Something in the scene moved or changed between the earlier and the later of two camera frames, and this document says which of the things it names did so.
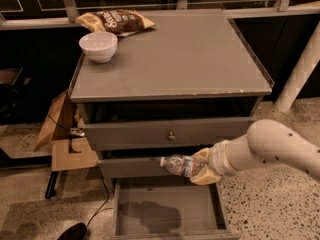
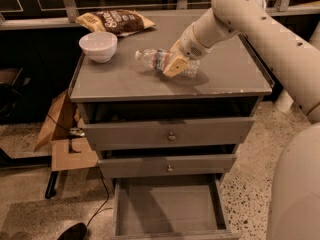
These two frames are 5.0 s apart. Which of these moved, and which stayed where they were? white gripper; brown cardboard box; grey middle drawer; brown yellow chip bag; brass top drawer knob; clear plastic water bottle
Moved: clear plastic water bottle; white gripper
Stayed: brown yellow chip bag; brown cardboard box; brass top drawer knob; grey middle drawer
